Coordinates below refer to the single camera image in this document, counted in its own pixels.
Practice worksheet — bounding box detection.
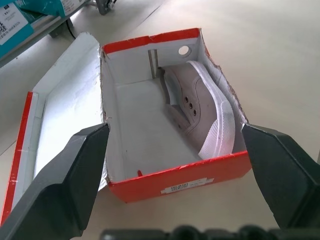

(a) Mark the teal cardboard box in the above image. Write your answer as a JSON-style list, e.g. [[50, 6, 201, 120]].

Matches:
[[0, 0, 89, 59]]

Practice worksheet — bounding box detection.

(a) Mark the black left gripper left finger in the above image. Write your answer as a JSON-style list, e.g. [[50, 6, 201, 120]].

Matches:
[[0, 122, 111, 240]]

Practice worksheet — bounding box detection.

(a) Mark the black cable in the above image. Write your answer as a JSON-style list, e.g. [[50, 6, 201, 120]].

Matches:
[[65, 21, 76, 40]]

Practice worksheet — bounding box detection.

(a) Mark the grey caster wheel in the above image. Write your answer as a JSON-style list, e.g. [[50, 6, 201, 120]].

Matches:
[[96, 0, 118, 16]]

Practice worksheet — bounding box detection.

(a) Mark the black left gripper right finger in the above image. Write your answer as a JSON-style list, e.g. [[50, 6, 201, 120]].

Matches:
[[240, 123, 320, 229]]

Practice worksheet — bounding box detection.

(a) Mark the grey metal shelf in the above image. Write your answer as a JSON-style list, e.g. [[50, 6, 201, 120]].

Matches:
[[0, 0, 97, 69]]

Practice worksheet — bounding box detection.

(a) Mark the grey canvas sneaker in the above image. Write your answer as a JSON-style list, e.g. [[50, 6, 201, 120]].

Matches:
[[157, 60, 236, 160]]

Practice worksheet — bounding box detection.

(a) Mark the red shoebox lid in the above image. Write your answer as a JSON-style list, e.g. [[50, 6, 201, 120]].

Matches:
[[0, 31, 110, 226]]

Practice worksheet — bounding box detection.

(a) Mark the red cardboard shoebox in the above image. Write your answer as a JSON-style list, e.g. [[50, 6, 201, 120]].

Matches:
[[99, 27, 254, 204]]

